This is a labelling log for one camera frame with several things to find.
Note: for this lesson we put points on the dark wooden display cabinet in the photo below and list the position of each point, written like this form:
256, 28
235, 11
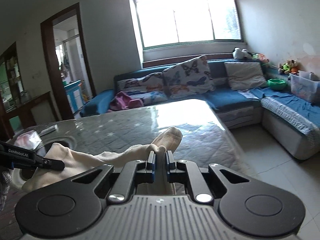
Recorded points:
37, 110

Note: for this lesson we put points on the butterfly print pillow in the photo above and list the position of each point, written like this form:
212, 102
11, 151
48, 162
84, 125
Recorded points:
150, 97
140, 82
190, 77

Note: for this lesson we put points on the blue cabinet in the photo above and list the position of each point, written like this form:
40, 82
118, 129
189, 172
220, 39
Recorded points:
73, 97

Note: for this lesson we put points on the round black induction cooktop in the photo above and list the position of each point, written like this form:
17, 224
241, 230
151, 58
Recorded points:
65, 142

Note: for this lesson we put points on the hanging clothes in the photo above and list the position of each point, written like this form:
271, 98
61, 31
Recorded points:
65, 65

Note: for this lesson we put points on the green bowl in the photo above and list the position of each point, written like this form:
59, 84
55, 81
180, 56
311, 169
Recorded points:
276, 84

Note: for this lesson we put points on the window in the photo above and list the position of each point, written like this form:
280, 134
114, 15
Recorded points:
187, 17

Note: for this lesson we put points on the brown door frame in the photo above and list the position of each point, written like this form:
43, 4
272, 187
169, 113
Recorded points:
48, 67

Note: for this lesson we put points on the blue towel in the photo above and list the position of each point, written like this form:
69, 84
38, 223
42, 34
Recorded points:
295, 107

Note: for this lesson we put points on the pink cloth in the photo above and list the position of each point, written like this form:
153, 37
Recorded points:
122, 100

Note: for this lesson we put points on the clear plastic storage box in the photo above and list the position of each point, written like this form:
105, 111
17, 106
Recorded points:
302, 87

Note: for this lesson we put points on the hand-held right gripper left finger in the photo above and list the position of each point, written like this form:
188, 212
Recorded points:
153, 166

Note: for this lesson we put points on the panda plush toy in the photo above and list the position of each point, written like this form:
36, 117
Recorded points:
240, 53

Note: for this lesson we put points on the pink and white tissue pack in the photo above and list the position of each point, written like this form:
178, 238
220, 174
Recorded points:
27, 140

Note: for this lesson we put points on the grey pillow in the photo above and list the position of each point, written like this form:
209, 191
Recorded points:
243, 75

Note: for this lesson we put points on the grey remote control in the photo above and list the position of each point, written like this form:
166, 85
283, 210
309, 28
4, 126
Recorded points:
48, 130

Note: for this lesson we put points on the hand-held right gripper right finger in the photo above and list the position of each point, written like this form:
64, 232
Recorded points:
168, 166

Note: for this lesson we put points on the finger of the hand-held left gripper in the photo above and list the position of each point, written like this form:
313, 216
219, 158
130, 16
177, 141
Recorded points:
51, 164

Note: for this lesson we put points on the blue corner sofa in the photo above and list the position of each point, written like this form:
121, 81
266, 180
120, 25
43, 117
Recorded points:
220, 97

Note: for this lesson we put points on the cream long-sleeve garment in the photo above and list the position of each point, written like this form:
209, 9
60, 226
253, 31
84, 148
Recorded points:
112, 156

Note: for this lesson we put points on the grey patterned sofa cover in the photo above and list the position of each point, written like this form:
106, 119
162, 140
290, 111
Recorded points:
282, 112

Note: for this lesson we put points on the pink and green plush toy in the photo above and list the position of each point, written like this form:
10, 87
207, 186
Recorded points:
262, 58

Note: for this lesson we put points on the orange plush toy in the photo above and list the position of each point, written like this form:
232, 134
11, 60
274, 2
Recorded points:
295, 70

